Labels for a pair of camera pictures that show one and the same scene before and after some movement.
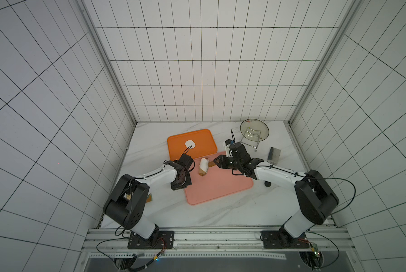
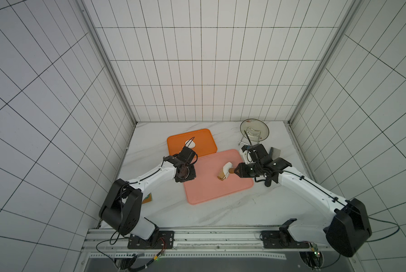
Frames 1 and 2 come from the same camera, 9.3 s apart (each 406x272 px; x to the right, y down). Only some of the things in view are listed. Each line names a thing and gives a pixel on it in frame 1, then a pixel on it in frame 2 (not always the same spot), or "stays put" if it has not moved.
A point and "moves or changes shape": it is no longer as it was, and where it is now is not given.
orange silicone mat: [204, 144] stays put
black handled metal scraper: [273, 156] stays put
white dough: [203, 164] moves or changes shape
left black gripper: [187, 183] -> [191, 176]
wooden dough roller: [211, 164] -> [221, 175]
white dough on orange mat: [189, 143] stays put
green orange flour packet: [149, 198] stays put
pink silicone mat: [216, 183] stays put
